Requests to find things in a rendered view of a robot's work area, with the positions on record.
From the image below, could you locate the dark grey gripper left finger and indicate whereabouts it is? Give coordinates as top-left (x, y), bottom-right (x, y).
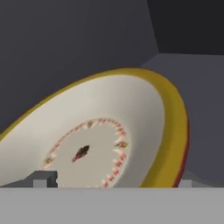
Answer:
top-left (0, 170), bottom-right (59, 189)

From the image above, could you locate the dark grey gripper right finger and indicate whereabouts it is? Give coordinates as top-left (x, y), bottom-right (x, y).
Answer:
top-left (176, 169), bottom-right (212, 189)

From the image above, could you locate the white bowl with yellow rim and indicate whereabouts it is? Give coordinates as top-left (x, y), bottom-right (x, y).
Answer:
top-left (0, 67), bottom-right (190, 189)

